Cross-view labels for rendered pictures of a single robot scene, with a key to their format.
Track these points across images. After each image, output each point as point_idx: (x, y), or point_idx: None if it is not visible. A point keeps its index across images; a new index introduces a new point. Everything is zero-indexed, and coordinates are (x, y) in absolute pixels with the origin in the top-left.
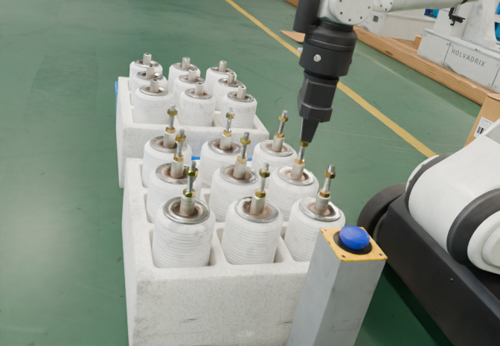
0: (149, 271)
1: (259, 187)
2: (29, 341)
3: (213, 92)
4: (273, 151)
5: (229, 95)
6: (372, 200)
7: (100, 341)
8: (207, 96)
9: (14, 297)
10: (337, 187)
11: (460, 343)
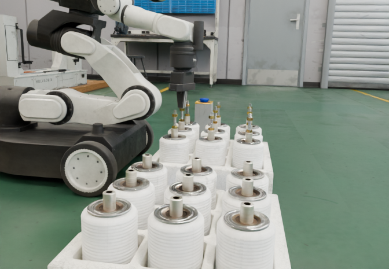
0: (263, 142)
1: (219, 113)
2: (307, 194)
3: (151, 205)
4: (179, 135)
5: (160, 166)
6: (109, 156)
7: (276, 190)
8: (188, 166)
9: (322, 206)
10: (33, 238)
11: (136, 152)
